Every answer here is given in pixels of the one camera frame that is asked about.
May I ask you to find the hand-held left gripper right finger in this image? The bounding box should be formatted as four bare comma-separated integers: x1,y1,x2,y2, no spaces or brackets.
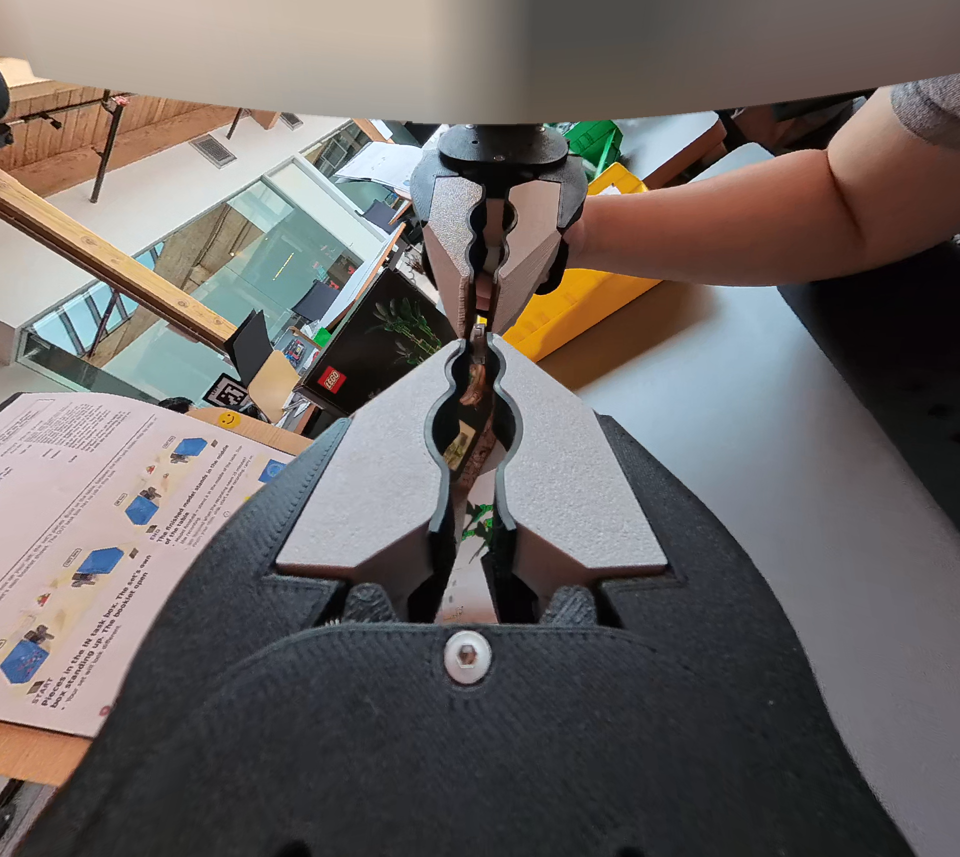
483,333,670,624

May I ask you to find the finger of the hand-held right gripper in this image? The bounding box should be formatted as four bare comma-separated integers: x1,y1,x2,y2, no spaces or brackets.
422,174,490,341
487,178,567,339

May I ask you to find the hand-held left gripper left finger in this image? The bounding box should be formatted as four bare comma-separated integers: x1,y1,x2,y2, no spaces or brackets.
274,336,481,622

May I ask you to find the person's right forearm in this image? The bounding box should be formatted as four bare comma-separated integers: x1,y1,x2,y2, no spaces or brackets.
566,75,960,290

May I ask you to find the black lego set box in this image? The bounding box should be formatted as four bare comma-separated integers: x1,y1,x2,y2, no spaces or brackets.
294,266,500,491

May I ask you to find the open lego instruction booklet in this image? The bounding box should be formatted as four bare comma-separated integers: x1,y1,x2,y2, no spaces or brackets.
438,474,504,626

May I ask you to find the yellow plastic bin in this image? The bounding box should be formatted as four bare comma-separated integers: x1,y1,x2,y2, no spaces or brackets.
501,161,663,365

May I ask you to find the green plastic bin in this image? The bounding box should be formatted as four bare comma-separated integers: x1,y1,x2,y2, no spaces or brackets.
562,119,625,182

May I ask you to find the distant instruction sheet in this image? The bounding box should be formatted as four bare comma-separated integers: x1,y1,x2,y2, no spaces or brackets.
333,140,421,187

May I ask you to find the tan wooden chair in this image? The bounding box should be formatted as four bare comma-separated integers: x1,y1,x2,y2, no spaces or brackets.
246,349,300,423

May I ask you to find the black framed marker sign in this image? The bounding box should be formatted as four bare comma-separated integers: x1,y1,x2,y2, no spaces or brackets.
201,371,250,410

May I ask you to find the task instruction sheet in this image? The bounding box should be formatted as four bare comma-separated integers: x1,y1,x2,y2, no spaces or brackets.
0,392,299,740

